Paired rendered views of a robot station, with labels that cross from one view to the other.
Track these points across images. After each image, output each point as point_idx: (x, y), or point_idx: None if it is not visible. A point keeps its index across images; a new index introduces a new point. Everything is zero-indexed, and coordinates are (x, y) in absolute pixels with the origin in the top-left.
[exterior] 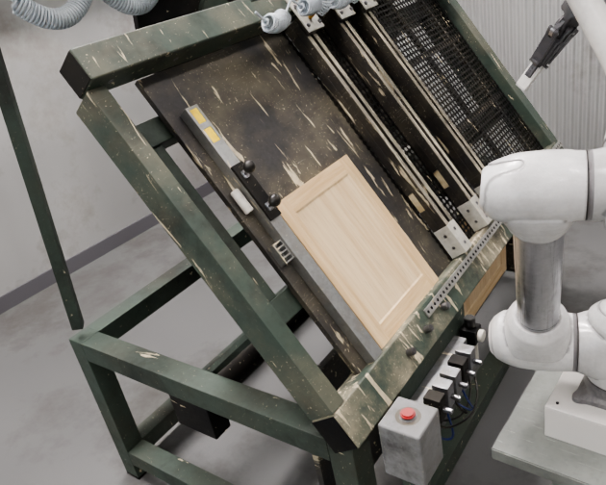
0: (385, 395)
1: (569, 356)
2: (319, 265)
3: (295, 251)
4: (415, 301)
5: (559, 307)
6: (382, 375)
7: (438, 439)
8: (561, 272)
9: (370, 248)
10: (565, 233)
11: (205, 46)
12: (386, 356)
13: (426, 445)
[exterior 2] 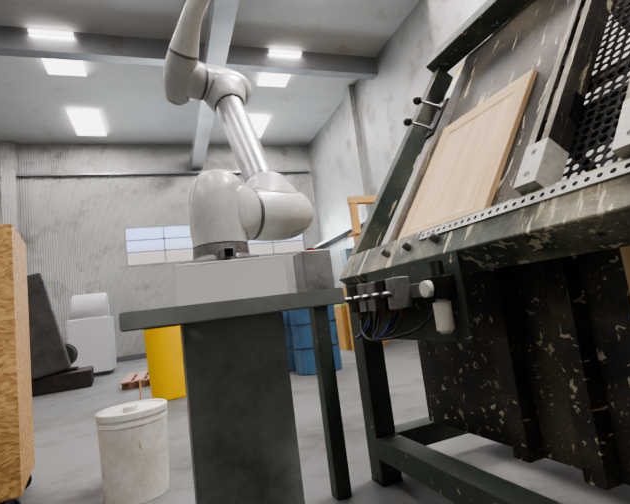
0: (361, 267)
1: None
2: (425, 174)
3: (418, 160)
4: None
5: (241, 170)
6: (370, 256)
7: (302, 274)
8: (228, 138)
9: (461, 168)
10: (212, 109)
11: (499, 10)
12: (381, 247)
13: (296, 266)
